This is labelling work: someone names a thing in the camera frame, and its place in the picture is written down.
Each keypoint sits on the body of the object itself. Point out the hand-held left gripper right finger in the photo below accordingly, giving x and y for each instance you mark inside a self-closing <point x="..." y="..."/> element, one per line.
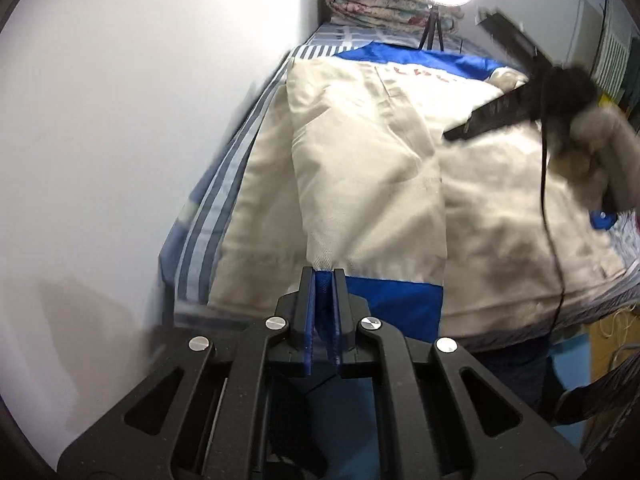
<point x="337" y="310"/>

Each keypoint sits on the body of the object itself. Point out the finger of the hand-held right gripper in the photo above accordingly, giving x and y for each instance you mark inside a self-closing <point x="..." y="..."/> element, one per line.
<point x="495" y="112"/>
<point x="510" y="32"/>

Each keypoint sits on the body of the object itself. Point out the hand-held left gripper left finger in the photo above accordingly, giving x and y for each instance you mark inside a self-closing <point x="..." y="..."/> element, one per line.
<point x="312" y="310"/>

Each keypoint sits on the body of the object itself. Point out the beige and blue jacket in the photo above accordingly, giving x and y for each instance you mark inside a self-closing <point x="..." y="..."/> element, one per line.
<point x="360" y="160"/>

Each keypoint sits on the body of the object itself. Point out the striped hanging cloth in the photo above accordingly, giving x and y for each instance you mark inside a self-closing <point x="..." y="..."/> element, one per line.
<point x="615" y="60"/>

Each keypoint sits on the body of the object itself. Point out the black tripod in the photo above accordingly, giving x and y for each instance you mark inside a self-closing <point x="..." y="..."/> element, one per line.
<point x="434" y="20"/>

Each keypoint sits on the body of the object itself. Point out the folded floral quilt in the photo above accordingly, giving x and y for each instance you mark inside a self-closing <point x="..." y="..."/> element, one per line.
<point x="370" y="0"/>

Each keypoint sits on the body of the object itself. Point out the blue striped blanket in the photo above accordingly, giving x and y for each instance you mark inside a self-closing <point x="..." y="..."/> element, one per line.
<point x="220" y="200"/>

